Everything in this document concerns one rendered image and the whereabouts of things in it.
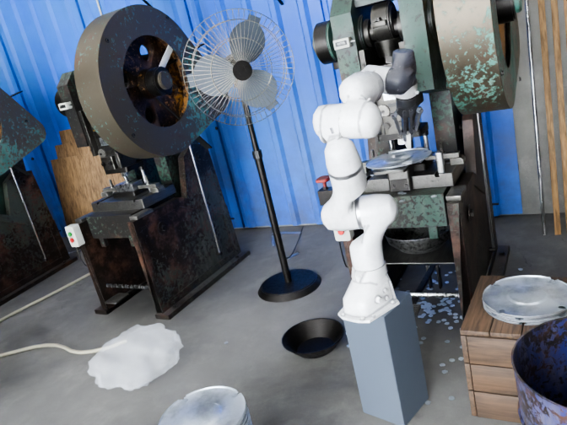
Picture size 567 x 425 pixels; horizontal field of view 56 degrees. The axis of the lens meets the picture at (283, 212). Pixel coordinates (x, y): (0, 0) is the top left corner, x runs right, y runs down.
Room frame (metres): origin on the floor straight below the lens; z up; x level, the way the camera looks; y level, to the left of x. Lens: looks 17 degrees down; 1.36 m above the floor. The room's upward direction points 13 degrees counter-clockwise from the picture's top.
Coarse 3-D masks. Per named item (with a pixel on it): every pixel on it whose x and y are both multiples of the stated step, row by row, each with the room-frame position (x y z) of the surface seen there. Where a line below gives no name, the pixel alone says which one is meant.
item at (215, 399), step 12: (192, 396) 1.60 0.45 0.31; (204, 396) 1.58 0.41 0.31; (216, 396) 1.56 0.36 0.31; (228, 396) 1.55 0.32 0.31; (240, 396) 1.53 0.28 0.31; (168, 408) 1.55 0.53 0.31; (180, 408) 1.55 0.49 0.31; (192, 408) 1.52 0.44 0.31; (204, 408) 1.51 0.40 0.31; (216, 408) 1.49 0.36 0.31; (228, 408) 1.49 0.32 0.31; (240, 408) 1.47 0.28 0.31; (168, 420) 1.50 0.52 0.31; (180, 420) 1.48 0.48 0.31; (192, 420) 1.46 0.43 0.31; (204, 420) 1.45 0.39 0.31; (216, 420) 1.44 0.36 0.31; (228, 420) 1.43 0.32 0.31
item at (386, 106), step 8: (384, 64) 2.41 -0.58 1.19; (384, 96) 2.34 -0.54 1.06; (392, 96) 2.32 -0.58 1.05; (376, 104) 2.36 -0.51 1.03; (384, 104) 2.34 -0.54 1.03; (392, 104) 2.32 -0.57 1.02; (384, 112) 2.33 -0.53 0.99; (392, 112) 2.33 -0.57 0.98; (384, 120) 2.32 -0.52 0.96; (392, 120) 2.30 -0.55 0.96; (400, 120) 2.28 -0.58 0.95; (384, 128) 2.32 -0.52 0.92; (392, 128) 2.30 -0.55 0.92
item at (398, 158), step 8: (392, 152) 2.43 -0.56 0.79; (400, 152) 2.40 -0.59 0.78; (408, 152) 2.36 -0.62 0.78; (416, 152) 2.32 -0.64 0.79; (424, 152) 2.28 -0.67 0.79; (376, 160) 2.36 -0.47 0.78; (384, 160) 2.31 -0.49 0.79; (392, 160) 2.26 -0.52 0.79; (400, 160) 2.23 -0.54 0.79; (408, 160) 2.21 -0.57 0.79; (416, 160) 2.18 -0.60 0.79; (376, 168) 2.20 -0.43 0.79; (384, 168) 2.18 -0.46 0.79; (392, 168) 2.16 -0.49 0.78
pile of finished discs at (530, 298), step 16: (496, 288) 1.71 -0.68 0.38; (512, 288) 1.68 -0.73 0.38; (528, 288) 1.64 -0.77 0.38; (544, 288) 1.63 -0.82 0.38; (560, 288) 1.61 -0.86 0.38; (496, 304) 1.60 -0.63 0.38; (512, 304) 1.58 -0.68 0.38; (528, 304) 1.55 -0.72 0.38; (544, 304) 1.53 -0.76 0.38; (560, 304) 1.51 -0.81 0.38; (512, 320) 1.51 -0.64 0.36; (528, 320) 1.48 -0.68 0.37; (544, 320) 1.47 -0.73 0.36
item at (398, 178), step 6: (396, 168) 2.16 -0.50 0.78; (402, 168) 2.13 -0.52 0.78; (408, 168) 2.23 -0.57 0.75; (378, 174) 2.16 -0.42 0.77; (384, 174) 2.15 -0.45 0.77; (390, 174) 2.26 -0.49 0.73; (396, 174) 2.24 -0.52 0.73; (402, 174) 2.23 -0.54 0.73; (408, 174) 2.22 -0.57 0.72; (390, 180) 2.26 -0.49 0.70; (396, 180) 2.25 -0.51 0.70; (402, 180) 2.23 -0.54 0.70; (408, 180) 2.22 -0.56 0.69; (390, 186) 2.26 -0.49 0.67; (396, 186) 2.25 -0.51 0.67; (402, 186) 2.23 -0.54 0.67; (408, 186) 2.22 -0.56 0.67
